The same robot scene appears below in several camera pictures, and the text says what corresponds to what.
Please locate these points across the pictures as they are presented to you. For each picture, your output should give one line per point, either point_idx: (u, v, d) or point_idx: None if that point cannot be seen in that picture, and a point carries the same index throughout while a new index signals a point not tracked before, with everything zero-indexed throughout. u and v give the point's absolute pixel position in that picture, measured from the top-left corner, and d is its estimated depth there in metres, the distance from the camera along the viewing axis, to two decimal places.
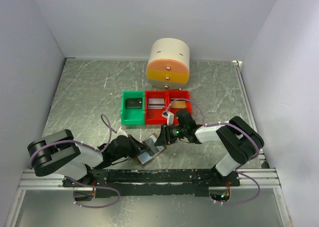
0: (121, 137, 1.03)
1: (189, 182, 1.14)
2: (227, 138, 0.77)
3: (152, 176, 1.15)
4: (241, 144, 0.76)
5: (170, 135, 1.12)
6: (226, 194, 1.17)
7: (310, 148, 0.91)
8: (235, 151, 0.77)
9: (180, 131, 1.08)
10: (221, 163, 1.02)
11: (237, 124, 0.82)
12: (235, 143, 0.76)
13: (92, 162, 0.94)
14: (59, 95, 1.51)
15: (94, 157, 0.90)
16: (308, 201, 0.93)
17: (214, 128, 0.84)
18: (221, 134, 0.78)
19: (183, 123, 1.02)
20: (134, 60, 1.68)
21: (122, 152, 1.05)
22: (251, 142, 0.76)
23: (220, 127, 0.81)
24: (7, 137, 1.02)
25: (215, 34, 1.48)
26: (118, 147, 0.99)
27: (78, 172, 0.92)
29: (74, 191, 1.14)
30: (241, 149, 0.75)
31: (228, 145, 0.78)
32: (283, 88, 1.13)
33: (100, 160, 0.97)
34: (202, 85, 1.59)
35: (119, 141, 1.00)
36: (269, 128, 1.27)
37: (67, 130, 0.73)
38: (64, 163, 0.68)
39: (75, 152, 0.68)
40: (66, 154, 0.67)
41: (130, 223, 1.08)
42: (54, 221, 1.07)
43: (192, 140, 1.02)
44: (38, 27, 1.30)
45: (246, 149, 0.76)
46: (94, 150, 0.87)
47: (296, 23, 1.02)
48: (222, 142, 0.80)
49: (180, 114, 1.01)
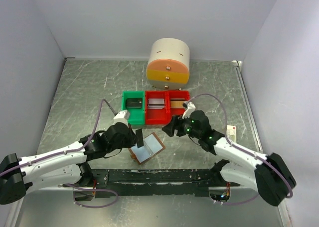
0: (121, 123, 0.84)
1: (189, 182, 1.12)
2: (267, 181, 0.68)
3: (152, 176, 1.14)
4: (279, 190, 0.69)
5: (179, 128, 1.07)
6: (226, 194, 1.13)
7: (309, 149, 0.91)
8: (271, 195, 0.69)
9: (191, 129, 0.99)
10: (227, 171, 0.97)
11: (273, 164, 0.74)
12: (276, 188, 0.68)
13: (77, 162, 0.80)
14: (59, 95, 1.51)
15: (69, 159, 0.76)
16: (309, 201, 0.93)
17: (252, 163, 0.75)
18: (260, 174, 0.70)
19: (199, 126, 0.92)
20: (134, 60, 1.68)
21: (120, 142, 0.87)
22: (288, 188, 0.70)
23: (259, 165, 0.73)
24: (7, 138, 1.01)
25: (216, 34, 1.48)
26: (116, 135, 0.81)
27: (70, 177, 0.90)
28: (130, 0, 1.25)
29: (74, 191, 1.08)
30: (278, 195, 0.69)
31: (263, 185, 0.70)
32: (284, 88, 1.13)
33: (85, 152, 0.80)
34: (202, 85, 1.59)
35: (119, 128, 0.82)
36: (269, 128, 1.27)
37: (11, 157, 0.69)
38: (18, 190, 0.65)
39: (17, 180, 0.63)
40: (9, 184, 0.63)
41: (130, 223, 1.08)
42: (55, 221, 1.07)
43: (206, 149, 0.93)
44: (38, 27, 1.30)
45: (282, 194, 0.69)
46: (63, 152, 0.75)
47: (296, 23, 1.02)
48: (258, 181, 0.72)
49: (197, 118, 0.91)
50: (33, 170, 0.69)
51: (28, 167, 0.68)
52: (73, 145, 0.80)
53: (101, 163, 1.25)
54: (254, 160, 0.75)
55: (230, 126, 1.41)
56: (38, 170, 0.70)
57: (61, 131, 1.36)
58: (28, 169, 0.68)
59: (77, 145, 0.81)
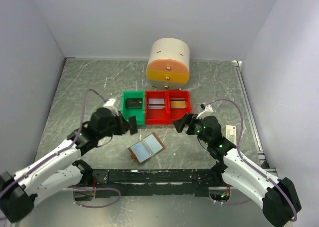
0: (100, 107, 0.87)
1: (189, 182, 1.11)
2: (276, 208, 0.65)
3: (152, 176, 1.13)
4: (285, 214, 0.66)
5: (191, 126, 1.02)
6: (226, 194, 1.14)
7: (309, 149, 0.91)
8: (276, 218, 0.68)
9: (201, 132, 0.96)
10: (230, 177, 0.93)
11: (283, 187, 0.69)
12: (283, 214, 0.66)
13: (72, 158, 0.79)
14: (59, 95, 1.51)
15: (64, 158, 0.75)
16: (309, 201, 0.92)
17: (263, 184, 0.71)
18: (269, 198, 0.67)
19: (210, 132, 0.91)
20: (134, 60, 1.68)
21: (107, 127, 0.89)
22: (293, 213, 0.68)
23: (270, 188, 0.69)
24: (7, 137, 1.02)
25: (216, 34, 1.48)
26: (102, 119, 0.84)
27: (72, 179, 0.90)
28: (130, 0, 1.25)
29: (74, 191, 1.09)
30: (283, 219, 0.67)
31: (269, 207, 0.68)
32: (284, 87, 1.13)
33: (77, 146, 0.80)
34: (202, 85, 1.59)
35: (101, 112, 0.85)
36: (270, 128, 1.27)
37: (2, 173, 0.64)
38: (25, 204, 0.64)
39: (21, 194, 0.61)
40: (13, 200, 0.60)
41: (130, 223, 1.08)
42: (55, 221, 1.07)
43: (214, 156, 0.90)
44: (38, 27, 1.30)
45: (287, 218, 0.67)
46: (56, 154, 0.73)
47: (297, 23, 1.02)
48: (265, 203, 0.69)
49: (209, 124, 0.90)
50: (32, 179, 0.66)
51: (26, 179, 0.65)
52: (62, 145, 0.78)
53: (101, 163, 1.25)
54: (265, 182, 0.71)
55: (230, 126, 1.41)
56: (37, 178, 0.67)
57: (61, 131, 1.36)
58: (26, 180, 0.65)
59: (66, 143, 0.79)
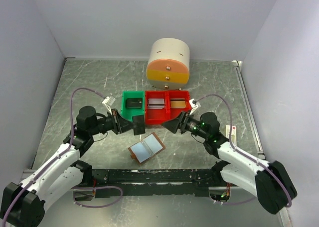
0: (81, 108, 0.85)
1: (189, 182, 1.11)
2: (267, 188, 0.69)
3: (152, 176, 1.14)
4: (278, 198, 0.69)
5: (185, 126, 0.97)
6: (226, 194, 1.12)
7: (309, 149, 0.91)
8: (270, 202, 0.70)
9: (198, 128, 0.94)
10: (228, 172, 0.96)
11: (275, 171, 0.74)
12: (275, 196, 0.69)
13: (73, 160, 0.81)
14: (59, 95, 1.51)
15: (65, 160, 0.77)
16: (309, 201, 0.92)
17: (253, 169, 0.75)
18: (260, 181, 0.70)
19: (209, 129, 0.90)
20: (134, 60, 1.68)
21: (95, 124, 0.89)
22: (287, 197, 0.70)
23: (260, 171, 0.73)
24: (7, 137, 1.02)
25: (216, 34, 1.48)
26: (89, 119, 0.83)
27: (73, 180, 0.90)
28: (130, 0, 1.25)
29: (74, 191, 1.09)
30: (276, 204, 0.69)
31: (262, 191, 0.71)
32: (284, 87, 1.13)
33: (76, 147, 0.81)
34: (202, 85, 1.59)
35: (85, 113, 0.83)
36: (270, 128, 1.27)
37: (10, 184, 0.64)
38: (36, 209, 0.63)
39: (33, 199, 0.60)
40: (26, 207, 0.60)
41: (130, 223, 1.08)
42: (55, 221, 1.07)
43: (210, 152, 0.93)
44: (38, 27, 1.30)
45: (281, 203, 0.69)
46: (57, 157, 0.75)
47: (296, 23, 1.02)
48: (258, 187, 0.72)
49: (208, 121, 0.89)
50: (40, 184, 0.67)
51: (34, 184, 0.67)
52: (61, 148, 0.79)
53: (101, 163, 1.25)
54: (255, 167, 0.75)
55: (230, 126, 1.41)
56: (45, 182, 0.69)
57: (61, 131, 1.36)
58: (35, 186, 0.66)
59: (64, 146, 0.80)
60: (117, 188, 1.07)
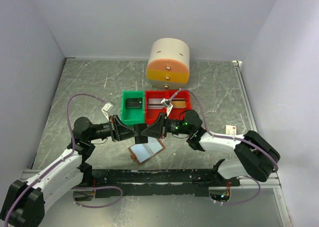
0: (76, 120, 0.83)
1: (189, 182, 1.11)
2: (248, 158, 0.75)
3: (152, 176, 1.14)
4: (260, 163, 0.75)
5: (166, 128, 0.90)
6: (226, 194, 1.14)
7: (309, 149, 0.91)
8: (256, 170, 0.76)
9: (180, 127, 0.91)
10: (224, 168, 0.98)
11: (252, 140, 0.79)
12: (257, 163, 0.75)
13: (76, 164, 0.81)
14: (59, 95, 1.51)
15: (69, 164, 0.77)
16: (309, 201, 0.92)
17: (232, 144, 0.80)
18: (240, 154, 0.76)
19: (192, 128, 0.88)
20: (134, 60, 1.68)
21: (92, 132, 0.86)
22: (271, 162, 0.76)
23: (238, 144, 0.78)
24: (7, 137, 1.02)
25: (216, 34, 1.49)
26: (84, 130, 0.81)
27: (73, 181, 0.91)
28: (129, 0, 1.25)
29: (74, 191, 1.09)
30: (262, 169, 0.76)
31: (246, 162, 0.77)
32: (284, 87, 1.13)
33: (79, 152, 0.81)
34: (202, 85, 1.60)
35: (80, 125, 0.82)
36: (270, 128, 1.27)
37: (16, 181, 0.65)
38: (38, 209, 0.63)
39: (38, 196, 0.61)
40: (30, 205, 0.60)
41: (130, 223, 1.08)
42: (55, 221, 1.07)
43: (194, 148, 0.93)
44: (38, 27, 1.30)
45: (265, 167, 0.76)
46: (62, 160, 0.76)
47: (296, 23, 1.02)
48: (241, 160, 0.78)
49: (192, 121, 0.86)
50: (45, 183, 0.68)
51: (39, 183, 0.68)
52: (65, 152, 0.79)
53: (101, 163, 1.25)
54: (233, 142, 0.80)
55: (230, 126, 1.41)
56: (49, 182, 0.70)
57: (60, 131, 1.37)
58: (40, 184, 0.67)
59: (68, 151, 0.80)
60: (118, 188, 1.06)
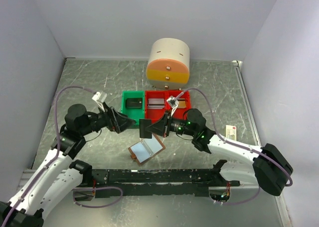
0: (72, 107, 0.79)
1: (189, 182, 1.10)
2: (267, 175, 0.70)
3: (152, 176, 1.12)
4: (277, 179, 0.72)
5: (169, 128, 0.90)
6: (226, 194, 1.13)
7: (309, 149, 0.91)
8: (271, 186, 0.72)
9: (183, 127, 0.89)
10: (226, 171, 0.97)
11: (269, 154, 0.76)
12: (275, 179, 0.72)
13: (63, 167, 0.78)
14: (59, 95, 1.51)
15: (54, 169, 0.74)
16: (309, 201, 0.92)
17: (249, 157, 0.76)
18: (260, 170, 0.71)
19: (196, 127, 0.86)
20: (134, 60, 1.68)
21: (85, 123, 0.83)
22: (286, 175, 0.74)
23: (256, 159, 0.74)
24: (7, 138, 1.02)
25: (216, 34, 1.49)
26: (77, 119, 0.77)
27: (73, 183, 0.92)
28: (129, 0, 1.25)
29: (74, 191, 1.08)
30: (278, 185, 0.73)
31: (262, 178, 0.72)
32: (283, 88, 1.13)
33: (64, 154, 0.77)
34: (202, 85, 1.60)
35: (75, 113, 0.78)
36: (270, 128, 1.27)
37: None
38: (31, 223, 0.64)
39: (22, 220, 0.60)
40: None
41: (130, 223, 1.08)
42: (54, 221, 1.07)
43: (199, 149, 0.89)
44: (38, 27, 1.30)
45: (280, 182, 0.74)
46: (45, 168, 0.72)
47: (297, 23, 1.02)
48: (258, 175, 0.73)
49: (195, 120, 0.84)
50: (29, 201, 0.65)
51: (23, 202, 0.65)
52: (47, 157, 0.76)
53: (101, 163, 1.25)
54: (251, 154, 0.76)
55: (230, 126, 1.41)
56: (35, 197, 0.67)
57: None
58: (24, 205, 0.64)
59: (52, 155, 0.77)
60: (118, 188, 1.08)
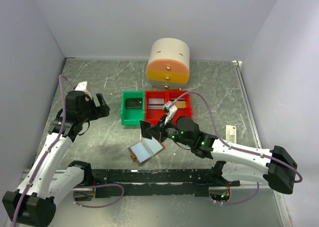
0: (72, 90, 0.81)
1: (189, 181, 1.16)
2: (282, 179, 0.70)
3: (152, 176, 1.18)
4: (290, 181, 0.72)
5: (163, 134, 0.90)
6: (226, 194, 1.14)
7: (309, 149, 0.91)
8: (285, 188, 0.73)
9: (177, 136, 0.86)
10: (229, 173, 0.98)
11: (280, 157, 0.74)
12: (289, 181, 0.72)
13: (66, 149, 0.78)
14: (59, 95, 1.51)
15: (57, 151, 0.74)
16: (310, 200, 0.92)
17: (261, 163, 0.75)
18: (274, 175, 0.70)
19: (190, 135, 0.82)
20: (134, 60, 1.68)
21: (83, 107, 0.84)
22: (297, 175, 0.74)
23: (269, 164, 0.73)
24: (6, 137, 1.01)
25: (215, 34, 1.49)
26: (78, 100, 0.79)
27: (76, 178, 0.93)
28: (130, 0, 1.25)
29: (74, 191, 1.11)
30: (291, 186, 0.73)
31: (276, 181, 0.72)
32: (284, 87, 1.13)
33: (64, 136, 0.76)
34: (202, 85, 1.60)
35: (75, 94, 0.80)
36: (270, 128, 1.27)
37: (7, 193, 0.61)
38: (45, 208, 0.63)
39: (37, 202, 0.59)
40: (33, 212, 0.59)
41: (130, 223, 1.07)
42: (54, 220, 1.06)
43: (200, 156, 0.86)
44: (38, 27, 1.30)
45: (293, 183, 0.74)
46: (47, 151, 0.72)
47: (296, 22, 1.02)
48: (271, 179, 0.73)
49: (187, 128, 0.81)
50: (38, 184, 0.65)
51: (32, 187, 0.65)
52: (48, 141, 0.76)
53: (101, 163, 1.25)
54: (262, 160, 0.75)
55: (230, 126, 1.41)
56: (43, 181, 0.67)
57: None
58: (34, 188, 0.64)
59: (52, 137, 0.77)
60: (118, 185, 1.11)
